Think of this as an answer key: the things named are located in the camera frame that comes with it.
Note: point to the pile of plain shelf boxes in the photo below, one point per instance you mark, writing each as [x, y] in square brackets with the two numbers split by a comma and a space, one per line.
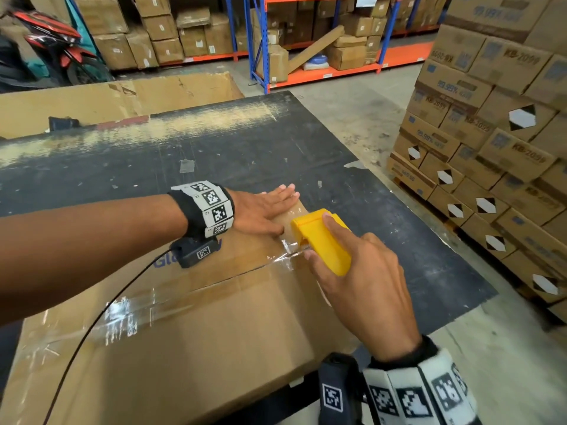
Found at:
[150, 30]
[336, 26]

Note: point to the right wristband with marker tags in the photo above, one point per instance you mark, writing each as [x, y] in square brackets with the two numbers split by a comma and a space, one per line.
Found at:
[421, 391]

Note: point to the white paper sheet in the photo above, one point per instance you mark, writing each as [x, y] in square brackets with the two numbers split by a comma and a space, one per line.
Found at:
[366, 0]

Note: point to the small black clamp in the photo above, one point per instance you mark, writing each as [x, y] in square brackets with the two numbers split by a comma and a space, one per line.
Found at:
[64, 123]

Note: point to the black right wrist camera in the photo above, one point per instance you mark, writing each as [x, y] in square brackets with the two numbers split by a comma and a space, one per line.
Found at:
[339, 391]

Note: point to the person's right hand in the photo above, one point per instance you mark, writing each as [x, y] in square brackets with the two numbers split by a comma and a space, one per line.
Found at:
[372, 296]

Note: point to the stack of printed cardboard cartons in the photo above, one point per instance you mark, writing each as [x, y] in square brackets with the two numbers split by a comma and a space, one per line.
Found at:
[487, 128]

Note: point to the left wristband with marker tags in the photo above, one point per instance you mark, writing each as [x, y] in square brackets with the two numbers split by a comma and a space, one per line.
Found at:
[208, 207]

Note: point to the person's left hand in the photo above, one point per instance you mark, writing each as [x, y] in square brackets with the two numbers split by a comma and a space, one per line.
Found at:
[254, 210]

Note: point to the person's right thumb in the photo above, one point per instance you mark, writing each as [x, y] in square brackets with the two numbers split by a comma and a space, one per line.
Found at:
[319, 267]

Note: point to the wristband with marker tags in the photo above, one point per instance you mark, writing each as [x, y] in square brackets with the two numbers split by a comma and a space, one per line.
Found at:
[421, 391]
[208, 207]

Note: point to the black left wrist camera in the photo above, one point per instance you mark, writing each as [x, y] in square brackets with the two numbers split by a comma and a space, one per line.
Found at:
[195, 252]

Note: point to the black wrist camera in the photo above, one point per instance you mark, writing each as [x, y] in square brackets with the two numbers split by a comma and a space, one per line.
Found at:
[195, 252]
[339, 391]

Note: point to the person's left middle finger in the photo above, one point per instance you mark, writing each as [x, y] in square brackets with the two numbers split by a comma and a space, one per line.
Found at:
[283, 200]

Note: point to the person's left little finger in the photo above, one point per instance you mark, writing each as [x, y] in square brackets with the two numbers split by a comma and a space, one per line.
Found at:
[274, 190]

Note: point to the red and black motorcycle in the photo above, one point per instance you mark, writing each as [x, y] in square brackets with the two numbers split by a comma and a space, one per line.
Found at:
[53, 48]

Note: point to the person's left thumb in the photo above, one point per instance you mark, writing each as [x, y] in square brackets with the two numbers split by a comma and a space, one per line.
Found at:
[270, 229]

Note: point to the large taped cardboard box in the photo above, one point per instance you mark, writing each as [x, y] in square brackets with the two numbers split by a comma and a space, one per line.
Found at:
[190, 331]

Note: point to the yellow tape dispenser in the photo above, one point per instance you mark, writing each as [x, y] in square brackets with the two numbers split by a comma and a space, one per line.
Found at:
[321, 243]

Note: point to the blue and white bundle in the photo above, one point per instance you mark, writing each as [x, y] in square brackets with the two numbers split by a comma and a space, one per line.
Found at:
[316, 62]

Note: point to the blue orange shelf rack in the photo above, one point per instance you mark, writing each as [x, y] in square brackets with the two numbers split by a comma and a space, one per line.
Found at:
[230, 26]
[319, 77]

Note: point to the person's left forearm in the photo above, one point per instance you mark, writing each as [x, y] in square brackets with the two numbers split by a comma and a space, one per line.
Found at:
[88, 252]

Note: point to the open empty cardboard box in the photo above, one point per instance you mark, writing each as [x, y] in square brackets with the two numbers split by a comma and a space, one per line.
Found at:
[110, 101]

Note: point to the long flat cardboard piece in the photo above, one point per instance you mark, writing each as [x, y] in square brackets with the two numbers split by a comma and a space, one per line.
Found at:
[316, 48]

